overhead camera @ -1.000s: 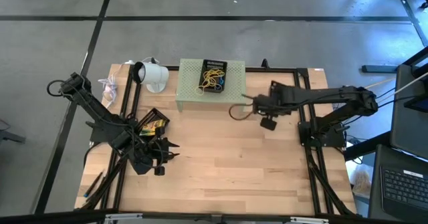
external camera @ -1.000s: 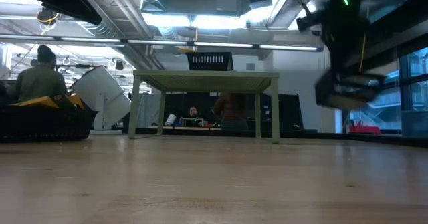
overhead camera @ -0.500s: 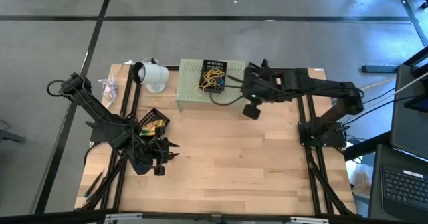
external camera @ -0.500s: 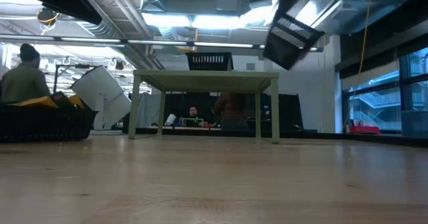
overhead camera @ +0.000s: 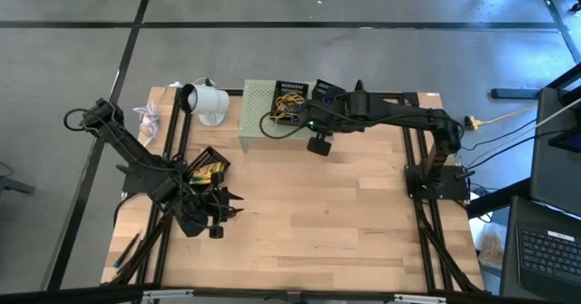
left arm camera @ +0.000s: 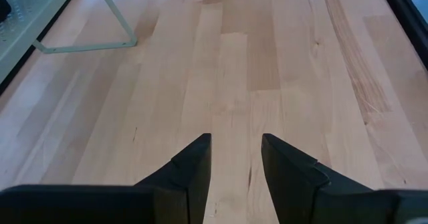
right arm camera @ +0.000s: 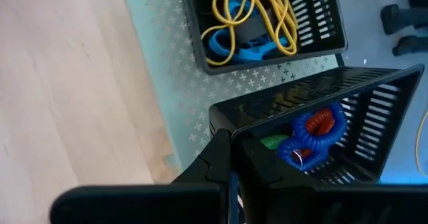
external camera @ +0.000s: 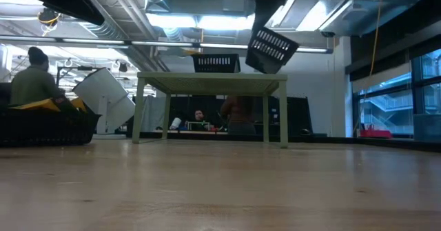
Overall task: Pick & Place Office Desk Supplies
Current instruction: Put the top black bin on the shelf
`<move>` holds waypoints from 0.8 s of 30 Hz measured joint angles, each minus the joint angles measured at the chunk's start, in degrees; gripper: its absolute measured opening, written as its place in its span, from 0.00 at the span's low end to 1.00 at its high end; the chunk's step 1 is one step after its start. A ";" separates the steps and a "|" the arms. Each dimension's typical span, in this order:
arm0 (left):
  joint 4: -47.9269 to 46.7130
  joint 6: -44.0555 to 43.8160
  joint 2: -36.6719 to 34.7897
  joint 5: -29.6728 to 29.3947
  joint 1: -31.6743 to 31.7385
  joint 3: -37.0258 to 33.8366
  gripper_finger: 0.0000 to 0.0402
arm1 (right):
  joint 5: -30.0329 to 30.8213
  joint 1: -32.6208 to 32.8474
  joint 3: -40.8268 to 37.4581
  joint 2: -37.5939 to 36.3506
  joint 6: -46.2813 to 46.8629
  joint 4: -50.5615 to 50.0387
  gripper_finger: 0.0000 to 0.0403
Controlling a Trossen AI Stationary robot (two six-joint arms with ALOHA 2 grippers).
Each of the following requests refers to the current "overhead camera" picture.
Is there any beige crumpled bag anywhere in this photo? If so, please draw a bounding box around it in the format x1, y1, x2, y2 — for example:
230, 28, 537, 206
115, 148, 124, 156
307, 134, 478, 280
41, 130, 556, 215
476, 229, 506, 269

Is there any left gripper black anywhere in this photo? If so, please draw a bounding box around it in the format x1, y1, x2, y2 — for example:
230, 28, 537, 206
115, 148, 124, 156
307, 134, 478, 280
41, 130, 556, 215
176, 172, 245, 240

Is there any white desk spotlight lamp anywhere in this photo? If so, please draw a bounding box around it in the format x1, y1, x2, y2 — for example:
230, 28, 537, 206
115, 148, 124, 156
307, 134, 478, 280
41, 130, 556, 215
180, 82, 231, 128

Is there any white lamp power cable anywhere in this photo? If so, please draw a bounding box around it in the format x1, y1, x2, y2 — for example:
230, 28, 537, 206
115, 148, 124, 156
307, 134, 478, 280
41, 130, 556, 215
132, 77, 215, 138

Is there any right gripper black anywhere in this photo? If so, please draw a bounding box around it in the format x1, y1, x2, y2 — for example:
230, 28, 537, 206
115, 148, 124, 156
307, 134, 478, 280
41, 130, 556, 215
304, 93, 369, 156

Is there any yellow extension cord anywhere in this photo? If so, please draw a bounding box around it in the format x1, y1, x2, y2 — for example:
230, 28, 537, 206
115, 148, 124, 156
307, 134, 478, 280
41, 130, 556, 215
466, 105, 539, 131

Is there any yellow rubber band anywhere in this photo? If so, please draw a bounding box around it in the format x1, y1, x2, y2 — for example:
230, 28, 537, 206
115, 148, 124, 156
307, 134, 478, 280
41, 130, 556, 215
274, 93, 306, 122

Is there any grey chair base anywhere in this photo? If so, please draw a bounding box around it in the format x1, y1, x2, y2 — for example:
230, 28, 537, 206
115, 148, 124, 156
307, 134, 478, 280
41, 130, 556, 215
0, 161, 36, 197

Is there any dark grey computer case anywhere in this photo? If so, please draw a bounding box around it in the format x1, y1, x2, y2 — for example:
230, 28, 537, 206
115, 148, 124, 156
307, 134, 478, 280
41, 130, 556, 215
528, 74, 581, 218

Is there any dark pencil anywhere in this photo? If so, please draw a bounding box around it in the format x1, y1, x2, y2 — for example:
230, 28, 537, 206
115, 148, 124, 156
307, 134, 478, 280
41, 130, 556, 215
113, 229, 143, 270

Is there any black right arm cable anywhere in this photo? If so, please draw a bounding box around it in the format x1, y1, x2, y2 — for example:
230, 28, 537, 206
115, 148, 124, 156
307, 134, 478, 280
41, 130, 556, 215
259, 111, 315, 141

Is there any green perforated metal shelf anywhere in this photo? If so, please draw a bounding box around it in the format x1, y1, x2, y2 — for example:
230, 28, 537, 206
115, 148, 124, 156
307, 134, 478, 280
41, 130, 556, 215
237, 79, 336, 158

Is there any black aluminium table frame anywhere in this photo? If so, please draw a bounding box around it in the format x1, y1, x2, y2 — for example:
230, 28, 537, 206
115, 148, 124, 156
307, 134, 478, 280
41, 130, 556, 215
102, 85, 491, 296

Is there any black mesh basket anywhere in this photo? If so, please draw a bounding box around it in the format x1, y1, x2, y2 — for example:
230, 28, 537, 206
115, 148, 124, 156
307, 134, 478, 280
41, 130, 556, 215
310, 78, 347, 110
183, 145, 231, 196
270, 80, 310, 128

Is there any black laptop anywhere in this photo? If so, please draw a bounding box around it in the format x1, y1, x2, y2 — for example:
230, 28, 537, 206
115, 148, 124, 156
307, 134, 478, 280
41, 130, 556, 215
498, 194, 581, 304

